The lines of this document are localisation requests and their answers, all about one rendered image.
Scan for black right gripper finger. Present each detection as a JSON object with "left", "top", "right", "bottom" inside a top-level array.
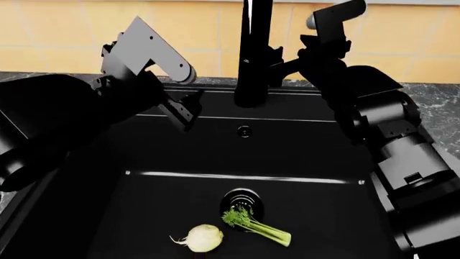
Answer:
[
  {"left": 266, "top": 63, "right": 306, "bottom": 88},
  {"left": 266, "top": 45, "right": 305, "bottom": 68}
]

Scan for green celery stalk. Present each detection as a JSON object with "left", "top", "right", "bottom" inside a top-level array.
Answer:
[{"left": 220, "top": 204, "right": 293, "bottom": 248}]

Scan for glossy black sink faucet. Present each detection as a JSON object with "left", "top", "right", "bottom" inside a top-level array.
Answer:
[{"left": 233, "top": 0, "right": 285, "bottom": 109}]

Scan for dark right gripper camera mount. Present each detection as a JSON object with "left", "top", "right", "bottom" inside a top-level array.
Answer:
[{"left": 305, "top": 0, "right": 368, "bottom": 45}]

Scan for round black sink drain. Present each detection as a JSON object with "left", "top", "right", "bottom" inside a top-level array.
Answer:
[{"left": 219, "top": 188, "right": 265, "bottom": 225}]

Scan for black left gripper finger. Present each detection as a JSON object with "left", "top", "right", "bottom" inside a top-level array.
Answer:
[
  {"left": 178, "top": 89, "right": 206, "bottom": 118},
  {"left": 157, "top": 97, "right": 198, "bottom": 134}
]

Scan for white onion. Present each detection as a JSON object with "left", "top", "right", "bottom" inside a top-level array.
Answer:
[{"left": 169, "top": 223, "right": 225, "bottom": 253}]

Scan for grey left gripper camera mount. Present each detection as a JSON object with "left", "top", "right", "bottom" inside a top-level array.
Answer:
[{"left": 100, "top": 15, "right": 198, "bottom": 83}]

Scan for black sink basin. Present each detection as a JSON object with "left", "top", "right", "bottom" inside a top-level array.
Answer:
[{"left": 0, "top": 82, "right": 460, "bottom": 259}]

